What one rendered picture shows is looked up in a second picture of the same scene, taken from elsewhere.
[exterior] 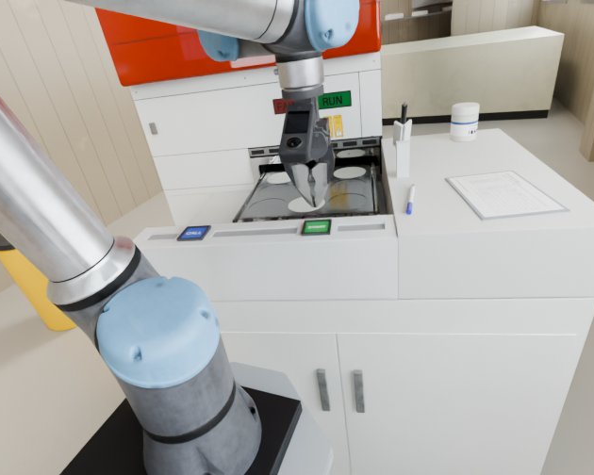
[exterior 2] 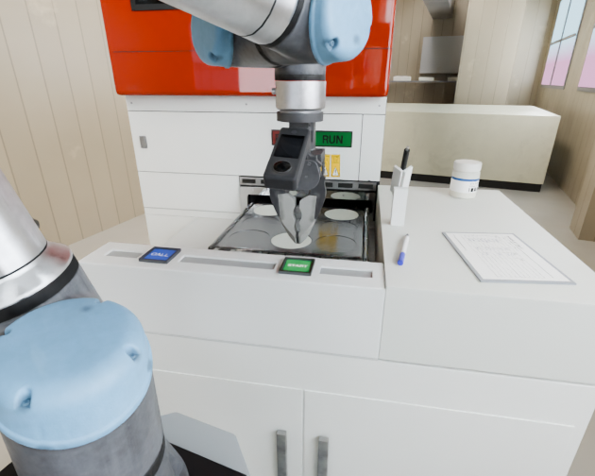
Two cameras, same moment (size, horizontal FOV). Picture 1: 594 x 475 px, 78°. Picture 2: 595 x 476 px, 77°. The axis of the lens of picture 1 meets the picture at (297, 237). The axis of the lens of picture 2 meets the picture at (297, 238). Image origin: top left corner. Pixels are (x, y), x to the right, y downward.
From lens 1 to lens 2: 0.07 m
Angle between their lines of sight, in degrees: 6
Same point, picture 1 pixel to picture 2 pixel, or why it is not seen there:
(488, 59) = (487, 129)
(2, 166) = not seen: outside the picture
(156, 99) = (151, 112)
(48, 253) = not seen: outside the picture
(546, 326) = (541, 412)
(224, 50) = (216, 52)
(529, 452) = not seen: outside the picture
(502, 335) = (490, 416)
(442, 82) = (442, 144)
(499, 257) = (496, 326)
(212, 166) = (199, 189)
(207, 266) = (168, 294)
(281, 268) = (251, 307)
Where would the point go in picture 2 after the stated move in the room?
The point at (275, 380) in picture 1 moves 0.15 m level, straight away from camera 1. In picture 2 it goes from (222, 443) to (219, 365)
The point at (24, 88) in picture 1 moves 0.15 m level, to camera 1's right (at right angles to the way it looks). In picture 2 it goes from (25, 89) to (47, 89)
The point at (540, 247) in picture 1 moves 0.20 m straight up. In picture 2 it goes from (543, 320) to (582, 193)
